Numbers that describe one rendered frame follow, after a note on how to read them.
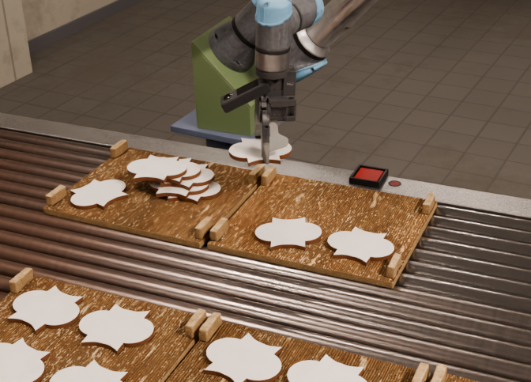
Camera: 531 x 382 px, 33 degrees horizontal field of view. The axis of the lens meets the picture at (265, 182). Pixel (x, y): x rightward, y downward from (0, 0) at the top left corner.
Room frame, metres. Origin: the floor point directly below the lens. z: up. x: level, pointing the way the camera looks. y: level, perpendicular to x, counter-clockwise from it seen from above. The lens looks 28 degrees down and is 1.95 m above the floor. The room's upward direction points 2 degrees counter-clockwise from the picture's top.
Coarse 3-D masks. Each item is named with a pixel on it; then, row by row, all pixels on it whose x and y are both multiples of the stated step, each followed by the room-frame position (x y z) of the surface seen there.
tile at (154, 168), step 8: (144, 160) 1.95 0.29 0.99; (152, 160) 1.95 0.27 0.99; (160, 160) 1.94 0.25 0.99; (168, 160) 1.94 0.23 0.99; (176, 160) 1.94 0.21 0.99; (128, 168) 1.90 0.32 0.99; (136, 168) 1.90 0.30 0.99; (144, 168) 1.90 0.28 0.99; (152, 168) 1.90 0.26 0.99; (160, 168) 1.90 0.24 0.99; (168, 168) 1.90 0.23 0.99; (176, 168) 1.90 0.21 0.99; (184, 168) 1.89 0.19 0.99; (136, 176) 1.86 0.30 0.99; (144, 176) 1.86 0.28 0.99; (152, 176) 1.86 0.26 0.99; (160, 176) 1.86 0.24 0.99; (168, 176) 1.86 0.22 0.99; (176, 176) 1.87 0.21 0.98
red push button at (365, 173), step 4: (360, 168) 1.98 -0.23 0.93; (364, 168) 1.98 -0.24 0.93; (368, 168) 1.98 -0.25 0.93; (360, 172) 1.96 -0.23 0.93; (364, 172) 1.96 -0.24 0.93; (368, 172) 1.96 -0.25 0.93; (372, 172) 1.96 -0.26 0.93; (376, 172) 1.96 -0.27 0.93; (380, 172) 1.96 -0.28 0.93; (356, 176) 1.94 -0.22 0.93; (360, 176) 1.94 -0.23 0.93; (364, 176) 1.94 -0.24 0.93; (368, 176) 1.94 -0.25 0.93; (372, 176) 1.94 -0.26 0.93; (376, 176) 1.94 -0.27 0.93; (380, 176) 1.94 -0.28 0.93; (376, 180) 1.92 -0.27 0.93
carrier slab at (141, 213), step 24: (96, 168) 2.02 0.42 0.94; (120, 168) 2.01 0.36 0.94; (216, 168) 2.00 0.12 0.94; (240, 168) 1.99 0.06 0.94; (144, 192) 1.89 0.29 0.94; (240, 192) 1.87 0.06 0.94; (72, 216) 1.79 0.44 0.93; (96, 216) 1.78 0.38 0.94; (120, 216) 1.78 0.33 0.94; (144, 216) 1.77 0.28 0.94; (168, 216) 1.77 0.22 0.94; (192, 216) 1.77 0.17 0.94; (216, 216) 1.76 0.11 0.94; (168, 240) 1.68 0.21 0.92; (192, 240) 1.66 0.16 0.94
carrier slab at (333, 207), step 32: (256, 192) 1.87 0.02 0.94; (288, 192) 1.86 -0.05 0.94; (320, 192) 1.86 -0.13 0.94; (352, 192) 1.85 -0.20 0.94; (384, 192) 1.84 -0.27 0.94; (256, 224) 1.72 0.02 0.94; (320, 224) 1.71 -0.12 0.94; (352, 224) 1.71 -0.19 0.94; (384, 224) 1.70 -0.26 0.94; (416, 224) 1.70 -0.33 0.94; (256, 256) 1.60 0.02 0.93; (288, 256) 1.58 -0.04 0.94; (320, 256) 1.58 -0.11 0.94
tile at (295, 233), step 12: (264, 228) 1.68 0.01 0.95; (276, 228) 1.68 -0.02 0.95; (288, 228) 1.68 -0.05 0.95; (300, 228) 1.68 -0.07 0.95; (312, 228) 1.68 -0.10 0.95; (264, 240) 1.64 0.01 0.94; (276, 240) 1.63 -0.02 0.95; (288, 240) 1.63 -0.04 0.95; (300, 240) 1.63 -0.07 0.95; (312, 240) 1.63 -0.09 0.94
